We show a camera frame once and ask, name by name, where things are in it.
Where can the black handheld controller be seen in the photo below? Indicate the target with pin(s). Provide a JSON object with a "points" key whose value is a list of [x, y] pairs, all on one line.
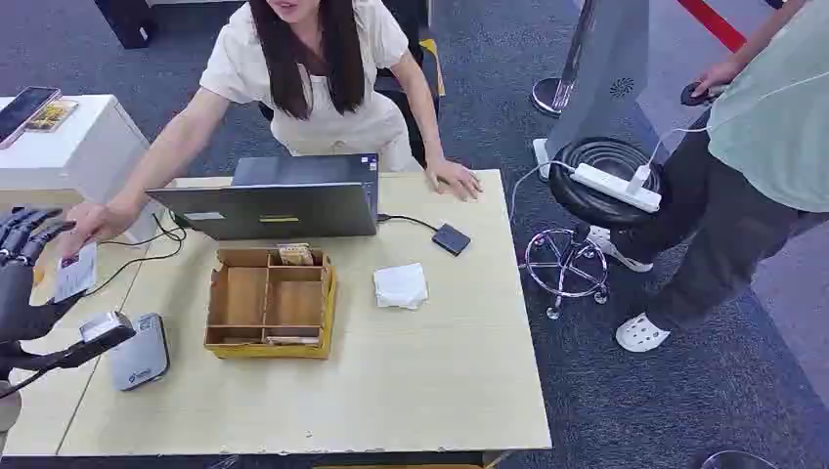
{"points": [[694, 97]]}

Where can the white power strip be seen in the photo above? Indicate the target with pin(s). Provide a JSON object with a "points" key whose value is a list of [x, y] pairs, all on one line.
{"points": [[612, 186]]}

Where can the wooden compartment box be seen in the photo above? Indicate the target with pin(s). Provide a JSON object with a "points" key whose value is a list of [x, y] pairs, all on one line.
{"points": [[269, 301]]}

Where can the red barrier belt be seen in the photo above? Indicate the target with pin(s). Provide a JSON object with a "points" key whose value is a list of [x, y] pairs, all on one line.
{"points": [[712, 22]]}

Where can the smartphone with pink case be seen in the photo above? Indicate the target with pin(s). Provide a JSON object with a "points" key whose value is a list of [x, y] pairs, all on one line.
{"points": [[24, 111]]}

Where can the grey standing panel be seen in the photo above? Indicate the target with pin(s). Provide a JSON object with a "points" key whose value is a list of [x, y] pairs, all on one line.
{"points": [[609, 77]]}

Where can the upright card stack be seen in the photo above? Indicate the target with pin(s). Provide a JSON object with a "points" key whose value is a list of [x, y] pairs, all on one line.
{"points": [[296, 254]]}

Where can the small black card reader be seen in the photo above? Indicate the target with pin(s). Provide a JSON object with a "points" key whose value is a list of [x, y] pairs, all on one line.
{"points": [[451, 239]]}

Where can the black round stool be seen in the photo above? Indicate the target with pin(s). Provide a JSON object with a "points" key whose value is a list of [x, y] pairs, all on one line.
{"points": [[592, 194]]}

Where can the dark grey laptop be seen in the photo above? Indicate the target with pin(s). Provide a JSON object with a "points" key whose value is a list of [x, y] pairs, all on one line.
{"points": [[272, 210]]}

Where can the standing person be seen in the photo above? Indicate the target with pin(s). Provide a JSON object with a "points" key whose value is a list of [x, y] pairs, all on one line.
{"points": [[764, 162]]}

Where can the white charger plug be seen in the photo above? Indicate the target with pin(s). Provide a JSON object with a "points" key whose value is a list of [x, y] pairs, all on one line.
{"points": [[638, 180]]}

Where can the grey rectangular device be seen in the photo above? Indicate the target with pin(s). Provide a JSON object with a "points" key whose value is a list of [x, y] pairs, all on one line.
{"points": [[139, 355]]}

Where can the flat card stack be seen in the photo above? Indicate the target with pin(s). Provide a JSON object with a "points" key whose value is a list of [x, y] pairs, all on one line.
{"points": [[293, 340]]}

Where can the white side cabinet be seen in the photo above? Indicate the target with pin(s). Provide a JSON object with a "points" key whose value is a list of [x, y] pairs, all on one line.
{"points": [[71, 162]]}

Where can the white folded tissue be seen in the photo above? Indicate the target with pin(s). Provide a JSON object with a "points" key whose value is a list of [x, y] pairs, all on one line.
{"points": [[400, 286]]}

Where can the chrome stanchion post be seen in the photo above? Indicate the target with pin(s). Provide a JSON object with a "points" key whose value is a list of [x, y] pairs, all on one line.
{"points": [[563, 77]]}

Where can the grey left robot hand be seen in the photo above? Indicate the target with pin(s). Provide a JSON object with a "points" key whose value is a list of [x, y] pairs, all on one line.
{"points": [[14, 294]]}

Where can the white printed card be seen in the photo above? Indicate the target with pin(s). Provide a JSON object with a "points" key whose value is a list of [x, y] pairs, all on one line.
{"points": [[76, 273]]}

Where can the black office chair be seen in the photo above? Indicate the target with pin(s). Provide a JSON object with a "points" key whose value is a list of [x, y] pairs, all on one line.
{"points": [[414, 84]]}

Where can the round glass object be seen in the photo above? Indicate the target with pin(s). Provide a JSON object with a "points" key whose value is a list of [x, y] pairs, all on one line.
{"points": [[738, 461]]}

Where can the black floor object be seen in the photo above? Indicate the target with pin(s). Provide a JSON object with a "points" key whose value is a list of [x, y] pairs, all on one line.
{"points": [[129, 22]]}

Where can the yellow card packet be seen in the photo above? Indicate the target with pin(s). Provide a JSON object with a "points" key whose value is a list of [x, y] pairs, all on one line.
{"points": [[52, 115]]}

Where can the seated person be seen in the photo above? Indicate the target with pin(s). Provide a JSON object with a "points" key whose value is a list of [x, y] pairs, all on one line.
{"points": [[311, 77]]}

